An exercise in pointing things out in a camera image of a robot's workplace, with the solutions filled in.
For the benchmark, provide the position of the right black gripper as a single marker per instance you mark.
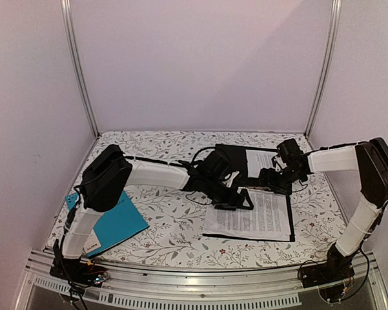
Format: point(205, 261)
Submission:
point(263, 177)

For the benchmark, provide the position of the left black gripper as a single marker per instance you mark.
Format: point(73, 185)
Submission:
point(225, 206)

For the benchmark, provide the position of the printed paper sheet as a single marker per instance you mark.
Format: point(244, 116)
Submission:
point(269, 220)
point(258, 160)

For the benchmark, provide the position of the black clip folder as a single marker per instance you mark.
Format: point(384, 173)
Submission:
point(237, 158)

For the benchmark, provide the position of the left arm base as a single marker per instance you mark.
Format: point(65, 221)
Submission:
point(75, 271)

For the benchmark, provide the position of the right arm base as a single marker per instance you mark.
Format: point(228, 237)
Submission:
point(337, 267)

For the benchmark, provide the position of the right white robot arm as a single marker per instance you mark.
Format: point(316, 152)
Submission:
point(366, 162)

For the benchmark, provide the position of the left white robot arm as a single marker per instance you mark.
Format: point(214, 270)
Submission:
point(105, 178)

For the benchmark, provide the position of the blue folder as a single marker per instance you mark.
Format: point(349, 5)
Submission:
point(93, 233)

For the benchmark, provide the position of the floral tablecloth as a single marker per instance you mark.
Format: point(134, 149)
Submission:
point(175, 220)

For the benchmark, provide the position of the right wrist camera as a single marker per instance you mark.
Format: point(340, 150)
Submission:
point(289, 151)

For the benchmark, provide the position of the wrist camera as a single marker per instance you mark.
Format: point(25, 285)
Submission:
point(289, 151)
point(217, 162)

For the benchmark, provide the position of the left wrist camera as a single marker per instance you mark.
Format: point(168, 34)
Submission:
point(217, 162)

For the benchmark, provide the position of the right aluminium frame post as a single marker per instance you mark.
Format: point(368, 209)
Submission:
point(332, 33)

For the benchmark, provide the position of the aluminium frame post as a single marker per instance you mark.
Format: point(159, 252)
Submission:
point(68, 21)
point(332, 33)

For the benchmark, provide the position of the front aluminium rail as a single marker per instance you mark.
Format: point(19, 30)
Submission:
point(131, 286)

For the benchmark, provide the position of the left aluminium frame post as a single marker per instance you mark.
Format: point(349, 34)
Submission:
point(68, 21)

